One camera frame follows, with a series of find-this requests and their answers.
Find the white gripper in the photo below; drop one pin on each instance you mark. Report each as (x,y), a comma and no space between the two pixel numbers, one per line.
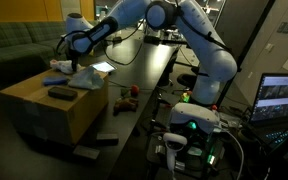
(74,57)

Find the white plastic bag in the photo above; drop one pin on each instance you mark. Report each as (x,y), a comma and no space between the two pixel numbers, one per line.
(64,66)

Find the white towel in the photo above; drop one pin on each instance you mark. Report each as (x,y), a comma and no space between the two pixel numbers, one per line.
(86,79)

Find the brown plush toy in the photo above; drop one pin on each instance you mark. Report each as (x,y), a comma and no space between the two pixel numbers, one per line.
(125,104)

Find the red and green plush vegetable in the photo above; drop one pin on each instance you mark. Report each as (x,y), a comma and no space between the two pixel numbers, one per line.
(131,91)

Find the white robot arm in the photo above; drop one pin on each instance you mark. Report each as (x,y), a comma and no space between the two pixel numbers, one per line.
(217,63)

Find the cardboard box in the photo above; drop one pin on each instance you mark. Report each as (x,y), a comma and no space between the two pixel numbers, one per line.
(32,111)

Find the black block near box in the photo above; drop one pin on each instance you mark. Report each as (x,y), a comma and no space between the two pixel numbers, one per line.
(107,139)

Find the white tablet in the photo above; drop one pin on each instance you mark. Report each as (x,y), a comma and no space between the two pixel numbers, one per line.
(104,66)

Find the blue sponge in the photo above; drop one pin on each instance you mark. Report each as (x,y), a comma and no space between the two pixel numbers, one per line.
(54,80)

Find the black rectangular case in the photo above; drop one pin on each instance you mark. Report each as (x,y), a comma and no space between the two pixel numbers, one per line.
(61,93)

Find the green plaid sofa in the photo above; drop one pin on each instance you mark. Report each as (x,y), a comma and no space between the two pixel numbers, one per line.
(19,39)

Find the black block front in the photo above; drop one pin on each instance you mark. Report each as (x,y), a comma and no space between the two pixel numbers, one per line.
(86,152)

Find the white VR controller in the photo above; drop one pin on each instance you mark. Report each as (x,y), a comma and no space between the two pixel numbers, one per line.
(174,143)

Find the white VR headset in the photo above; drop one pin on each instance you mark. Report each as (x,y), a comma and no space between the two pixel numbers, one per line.
(206,119)

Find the open laptop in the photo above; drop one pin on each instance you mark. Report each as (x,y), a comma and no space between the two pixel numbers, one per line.
(269,115)

